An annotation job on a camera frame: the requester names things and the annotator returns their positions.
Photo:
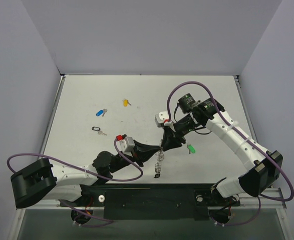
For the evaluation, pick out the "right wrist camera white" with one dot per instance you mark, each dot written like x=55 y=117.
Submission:
x=162 y=120

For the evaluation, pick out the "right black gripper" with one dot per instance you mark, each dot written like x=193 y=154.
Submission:
x=176 y=133

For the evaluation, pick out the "metal disc with keyrings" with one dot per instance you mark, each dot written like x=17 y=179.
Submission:
x=160 y=158

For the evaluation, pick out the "blue tag key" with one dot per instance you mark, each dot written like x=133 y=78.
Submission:
x=101 y=112

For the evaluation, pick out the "yellow tag key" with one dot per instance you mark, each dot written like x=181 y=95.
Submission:
x=126 y=103

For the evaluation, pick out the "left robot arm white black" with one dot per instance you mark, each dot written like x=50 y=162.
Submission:
x=44 y=180

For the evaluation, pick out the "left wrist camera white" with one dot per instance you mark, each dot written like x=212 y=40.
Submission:
x=126 y=143

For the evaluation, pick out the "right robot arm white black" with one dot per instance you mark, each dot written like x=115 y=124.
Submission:
x=263 y=167

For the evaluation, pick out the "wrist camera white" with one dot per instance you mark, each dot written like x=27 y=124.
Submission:
x=126 y=143
x=162 y=120

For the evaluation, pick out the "green tag key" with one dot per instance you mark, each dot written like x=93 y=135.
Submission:
x=191 y=149

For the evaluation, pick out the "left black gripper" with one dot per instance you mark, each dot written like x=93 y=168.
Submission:
x=137 y=155

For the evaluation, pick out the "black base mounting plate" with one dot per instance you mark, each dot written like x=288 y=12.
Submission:
x=155 y=201

